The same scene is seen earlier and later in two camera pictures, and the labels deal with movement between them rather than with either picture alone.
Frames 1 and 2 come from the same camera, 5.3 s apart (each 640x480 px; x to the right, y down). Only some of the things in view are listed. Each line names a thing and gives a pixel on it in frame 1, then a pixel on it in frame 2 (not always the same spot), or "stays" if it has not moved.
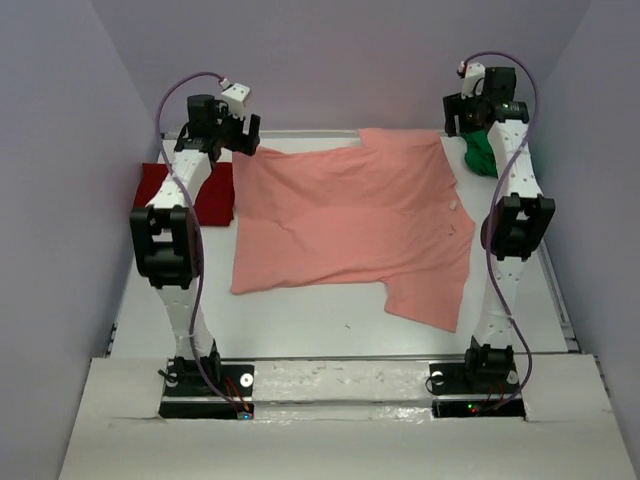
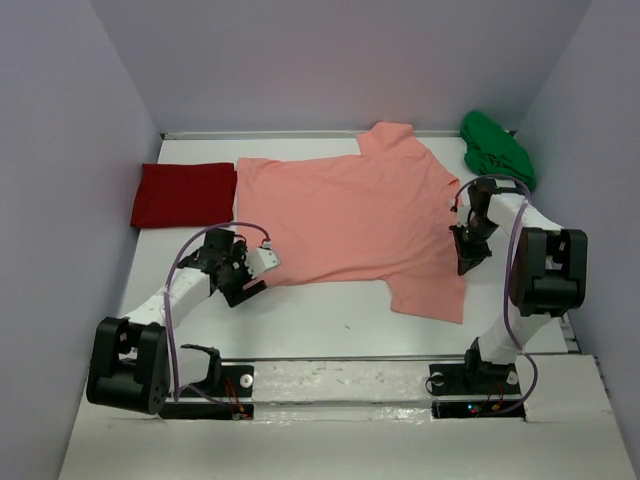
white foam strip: x=341 y=380 stays
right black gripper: x=455 y=105 → x=468 y=258
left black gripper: x=247 y=142 → x=234 y=294
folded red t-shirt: x=214 y=206 stays
